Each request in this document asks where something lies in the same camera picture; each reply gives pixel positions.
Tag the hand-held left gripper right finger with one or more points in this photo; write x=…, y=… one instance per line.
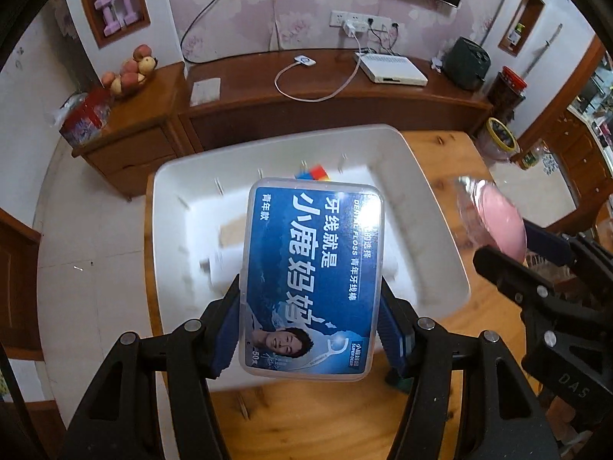
x=390, y=333

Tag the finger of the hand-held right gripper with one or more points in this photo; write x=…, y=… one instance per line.
x=548, y=247
x=507, y=273

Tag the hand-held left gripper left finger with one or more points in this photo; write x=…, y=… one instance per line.
x=230, y=330

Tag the pink-filled clear bottle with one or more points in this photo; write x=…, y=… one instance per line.
x=498, y=220

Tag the white plastic storage bin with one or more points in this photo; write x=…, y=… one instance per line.
x=421, y=230

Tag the blue dental floss box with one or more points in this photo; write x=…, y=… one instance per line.
x=311, y=273

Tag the colourful puzzle cube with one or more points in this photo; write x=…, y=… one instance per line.
x=316, y=172

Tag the green perfume bottle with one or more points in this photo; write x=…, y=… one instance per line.
x=393, y=379

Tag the green yellow bottle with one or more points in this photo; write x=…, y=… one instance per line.
x=529, y=160

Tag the yellow lid plastic jar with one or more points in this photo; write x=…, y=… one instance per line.
x=498, y=136

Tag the red lid jar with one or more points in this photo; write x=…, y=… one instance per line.
x=505, y=93

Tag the long metal rod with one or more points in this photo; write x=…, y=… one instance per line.
x=543, y=50

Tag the dark green appliance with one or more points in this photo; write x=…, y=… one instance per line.
x=467, y=64

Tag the wooden side cabinet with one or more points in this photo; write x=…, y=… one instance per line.
x=139, y=143

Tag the small white figurine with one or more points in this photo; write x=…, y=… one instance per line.
x=437, y=62

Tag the wooden door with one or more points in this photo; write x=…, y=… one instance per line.
x=19, y=287

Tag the wooden television stand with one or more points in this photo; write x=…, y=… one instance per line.
x=335, y=115

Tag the white set-top box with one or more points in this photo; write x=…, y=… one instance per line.
x=390, y=69

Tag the white paper sheet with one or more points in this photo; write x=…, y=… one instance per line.
x=205, y=92

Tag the red gift box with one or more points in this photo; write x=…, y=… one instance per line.
x=86, y=117

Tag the fruit bowl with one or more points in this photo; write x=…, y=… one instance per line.
x=143, y=87

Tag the white charger plug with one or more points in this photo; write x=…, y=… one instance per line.
x=353, y=28

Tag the pink dumbbell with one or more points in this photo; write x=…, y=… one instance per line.
x=108, y=14
x=128, y=5

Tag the wooden wall niche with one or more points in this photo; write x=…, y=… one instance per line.
x=86, y=9
x=539, y=24

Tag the white wall outlet strip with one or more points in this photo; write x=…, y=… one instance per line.
x=378, y=18

